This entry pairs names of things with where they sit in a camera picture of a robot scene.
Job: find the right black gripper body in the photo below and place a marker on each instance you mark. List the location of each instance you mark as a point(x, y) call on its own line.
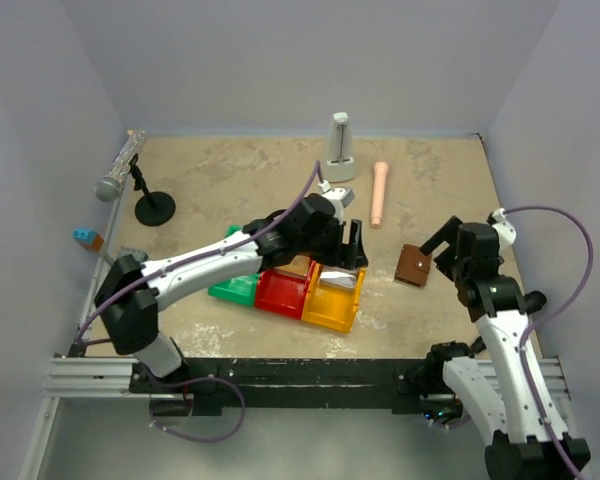
point(450, 255)

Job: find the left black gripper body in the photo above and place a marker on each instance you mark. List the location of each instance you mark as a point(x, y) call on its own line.
point(341, 247)

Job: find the brown leather card holder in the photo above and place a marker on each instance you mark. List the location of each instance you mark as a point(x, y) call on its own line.
point(413, 266)

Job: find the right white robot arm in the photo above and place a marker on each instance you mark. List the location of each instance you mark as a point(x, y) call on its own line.
point(525, 436)

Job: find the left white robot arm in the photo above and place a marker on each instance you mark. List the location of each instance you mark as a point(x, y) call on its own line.
point(133, 294)

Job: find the cards in yellow bin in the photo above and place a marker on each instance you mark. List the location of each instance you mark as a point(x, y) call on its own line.
point(345, 280)

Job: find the cards in red bin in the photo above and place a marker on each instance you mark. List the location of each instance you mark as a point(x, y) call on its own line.
point(298, 267)

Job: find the yellow plastic bin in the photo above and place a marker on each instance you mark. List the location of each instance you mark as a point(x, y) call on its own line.
point(329, 307)

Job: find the white metronome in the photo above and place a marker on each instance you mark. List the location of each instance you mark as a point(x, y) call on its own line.
point(338, 163)

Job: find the red plastic bin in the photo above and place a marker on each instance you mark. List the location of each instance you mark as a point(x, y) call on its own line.
point(282, 294)

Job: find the pink toy microphone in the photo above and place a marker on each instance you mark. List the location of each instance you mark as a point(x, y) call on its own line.
point(380, 171)

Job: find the green plastic bin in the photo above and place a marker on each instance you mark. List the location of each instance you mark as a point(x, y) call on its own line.
point(240, 290)

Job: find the black microphone stand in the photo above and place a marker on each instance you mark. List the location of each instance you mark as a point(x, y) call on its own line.
point(154, 208)

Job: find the blue toy brick stack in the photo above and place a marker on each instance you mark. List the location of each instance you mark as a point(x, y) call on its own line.
point(138, 254)

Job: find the silver glitter microphone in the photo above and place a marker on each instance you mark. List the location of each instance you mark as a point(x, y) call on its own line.
point(110, 187)

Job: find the blue orange toy block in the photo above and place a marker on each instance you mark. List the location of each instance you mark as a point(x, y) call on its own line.
point(89, 240)

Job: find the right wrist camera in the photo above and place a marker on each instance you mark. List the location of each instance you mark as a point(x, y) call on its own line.
point(505, 230)

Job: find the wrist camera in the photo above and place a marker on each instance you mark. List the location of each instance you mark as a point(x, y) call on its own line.
point(505, 230)
point(341, 197)

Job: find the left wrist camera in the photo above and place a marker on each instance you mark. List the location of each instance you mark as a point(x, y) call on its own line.
point(341, 197)

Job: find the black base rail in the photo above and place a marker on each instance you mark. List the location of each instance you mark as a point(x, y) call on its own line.
point(402, 386)

